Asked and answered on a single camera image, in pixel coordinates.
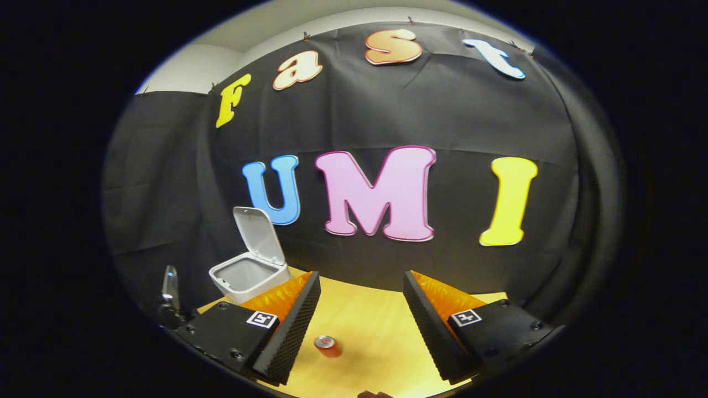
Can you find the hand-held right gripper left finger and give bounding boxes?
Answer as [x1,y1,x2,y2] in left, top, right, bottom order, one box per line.
[176,270,322,386]

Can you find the black backdrop cloth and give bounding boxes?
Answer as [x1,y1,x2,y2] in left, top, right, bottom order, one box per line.
[102,22,626,343]

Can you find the white desktop garbage bin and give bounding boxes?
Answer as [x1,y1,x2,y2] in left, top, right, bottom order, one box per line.
[209,206,292,305]

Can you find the red pop can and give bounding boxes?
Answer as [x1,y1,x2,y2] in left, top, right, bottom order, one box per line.
[314,335,342,358]

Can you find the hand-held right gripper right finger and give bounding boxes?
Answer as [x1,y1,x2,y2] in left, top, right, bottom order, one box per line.
[403,270,555,386]

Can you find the wooden desktop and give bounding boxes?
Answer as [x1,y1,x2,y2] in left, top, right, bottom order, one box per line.
[196,267,508,398]

